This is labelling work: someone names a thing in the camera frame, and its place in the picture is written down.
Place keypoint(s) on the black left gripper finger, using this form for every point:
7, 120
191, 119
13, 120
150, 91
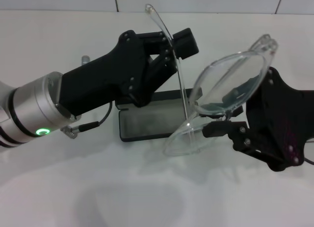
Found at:
187, 44

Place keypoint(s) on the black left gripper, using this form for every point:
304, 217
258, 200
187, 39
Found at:
98, 84

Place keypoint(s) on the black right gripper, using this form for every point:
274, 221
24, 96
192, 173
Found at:
277, 119

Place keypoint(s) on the clear white glasses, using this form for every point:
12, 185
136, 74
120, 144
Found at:
230, 82

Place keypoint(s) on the black glasses case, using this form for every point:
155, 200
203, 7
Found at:
142, 126

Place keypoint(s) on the silver knurled connector post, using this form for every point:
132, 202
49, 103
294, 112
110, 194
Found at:
85, 59

